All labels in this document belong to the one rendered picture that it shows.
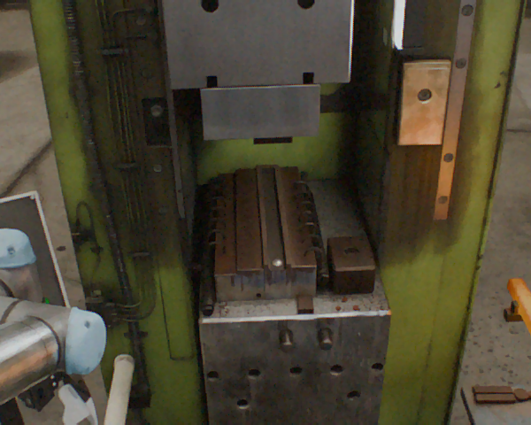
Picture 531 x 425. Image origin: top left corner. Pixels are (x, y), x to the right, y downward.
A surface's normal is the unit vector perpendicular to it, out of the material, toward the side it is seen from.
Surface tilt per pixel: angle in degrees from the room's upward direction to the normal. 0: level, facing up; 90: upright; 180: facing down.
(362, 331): 90
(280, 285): 90
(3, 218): 60
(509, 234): 0
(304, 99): 90
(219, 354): 90
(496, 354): 0
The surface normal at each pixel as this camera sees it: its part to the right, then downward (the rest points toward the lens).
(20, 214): 0.39, -0.02
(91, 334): 0.97, 0.12
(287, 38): 0.04, 0.54
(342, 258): -0.02, -0.84
